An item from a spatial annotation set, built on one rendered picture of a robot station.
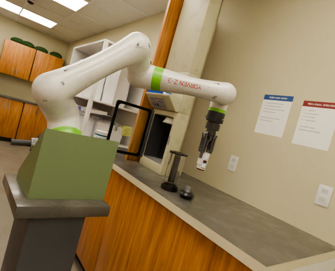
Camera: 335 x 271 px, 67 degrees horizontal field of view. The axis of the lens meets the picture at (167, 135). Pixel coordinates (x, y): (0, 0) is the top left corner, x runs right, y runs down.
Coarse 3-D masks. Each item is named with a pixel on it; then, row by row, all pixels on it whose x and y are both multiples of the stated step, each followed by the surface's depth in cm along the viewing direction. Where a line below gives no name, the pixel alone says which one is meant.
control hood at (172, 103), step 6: (150, 96) 197; (156, 96) 189; (162, 96) 182; (168, 96) 176; (174, 96) 177; (150, 102) 203; (168, 102) 180; (174, 102) 178; (180, 102) 181; (162, 108) 192; (168, 108) 185; (174, 108) 179
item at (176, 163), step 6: (174, 156) 144; (180, 156) 143; (168, 162) 146; (174, 162) 143; (180, 162) 144; (168, 168) 145; (174, 168) 143; (180, 168) 144; (168, 174) 144; (174, 174) 144; (180, 174) 146; (168, 180) 144; (174, 180) 144; (174, 186) 144
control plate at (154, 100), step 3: (153, 99) 195; (156, 99) 191; (159, 99) 188; (162, 99) 184; (153, 102) 198; (156, 102) 194; (159, 102) 190; (162, 102) 187; (153, 105) 201; (156, 105) 197; (159, 105) 193; (162, 105) 190; (165, 105) 186; (165, 108) 189
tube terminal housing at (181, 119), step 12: (180, 72) 189; (180, 96) 183; (192, 96) 186; (156, 108) 204; (180, 108) 182; (192, 108) 199; (180, 120) 184; (180, 132) 186; (180, 144) 189; (144, 156) 204; (168, 156) 184; (156, 168) 188
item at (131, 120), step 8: (120, 104) 192; (120, 112) 193; (128, 112) 195; (136, 112) 199; (144, 112) 202; (120, 120) 194; (128, 120) 197; (136, 120) 200; (144, 120) 203; (120, 128) 195; (128, 128) 198; (136, 128) 201; (144, 128) 204; (112, 136) 193; (120, 136) 196; (128, 136) 199; (136, 136) 202; (120, 144) 197; (128, 144) 200; (136, 144) 203; (136, 152) 204
